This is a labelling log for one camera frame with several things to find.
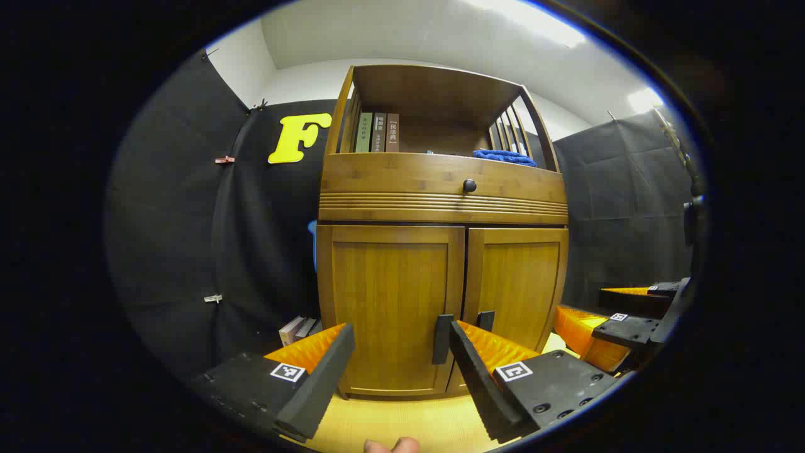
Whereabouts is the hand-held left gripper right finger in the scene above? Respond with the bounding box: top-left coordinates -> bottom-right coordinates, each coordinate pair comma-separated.
448,320 -> 620,444

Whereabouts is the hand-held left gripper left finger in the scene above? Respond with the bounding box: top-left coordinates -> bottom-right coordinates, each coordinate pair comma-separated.
189,323 -> 356,444

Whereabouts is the wooden shoe cabinet door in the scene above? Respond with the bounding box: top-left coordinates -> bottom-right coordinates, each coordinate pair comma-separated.
316,225 -> 466,397
448,228 -> 569,391

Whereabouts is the wooden double-door shoe cabinet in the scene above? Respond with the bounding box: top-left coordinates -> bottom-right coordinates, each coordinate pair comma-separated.
314,64 -> 570,400

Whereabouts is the wooden cabinet drawer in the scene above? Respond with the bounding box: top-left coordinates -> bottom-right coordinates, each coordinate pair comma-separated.
319,153 -> 569,225

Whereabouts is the pale purple book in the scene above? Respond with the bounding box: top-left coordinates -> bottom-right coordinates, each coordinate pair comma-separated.
279,316 -> 305,347

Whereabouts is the black backdrop cloth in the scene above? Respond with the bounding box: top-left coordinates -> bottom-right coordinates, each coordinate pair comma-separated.
104,50 -> 340,384
525,110 -> 699,312

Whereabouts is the blue cloth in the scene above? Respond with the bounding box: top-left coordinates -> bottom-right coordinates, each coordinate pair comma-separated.
473,148 -> 538,168

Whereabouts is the small ceiling light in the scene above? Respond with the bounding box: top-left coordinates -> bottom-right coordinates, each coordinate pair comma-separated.
627,88 -> 664,115

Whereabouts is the thin pale cable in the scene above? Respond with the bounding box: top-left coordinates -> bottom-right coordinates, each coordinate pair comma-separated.
653,106 -> 702,199

